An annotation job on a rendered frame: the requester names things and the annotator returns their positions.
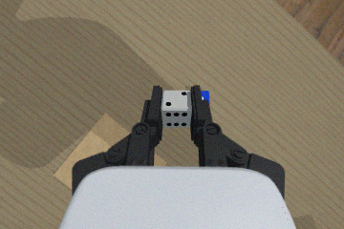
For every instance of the blue die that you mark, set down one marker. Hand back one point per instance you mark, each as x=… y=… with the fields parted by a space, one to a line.
x=205 y=95

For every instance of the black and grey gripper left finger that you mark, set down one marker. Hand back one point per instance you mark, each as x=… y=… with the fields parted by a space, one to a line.
x=138 y=147

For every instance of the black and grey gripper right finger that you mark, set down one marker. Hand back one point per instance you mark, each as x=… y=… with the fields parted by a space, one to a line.
x=218 y=150

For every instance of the white die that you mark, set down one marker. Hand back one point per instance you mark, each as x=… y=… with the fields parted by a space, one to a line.
x=176 y=109

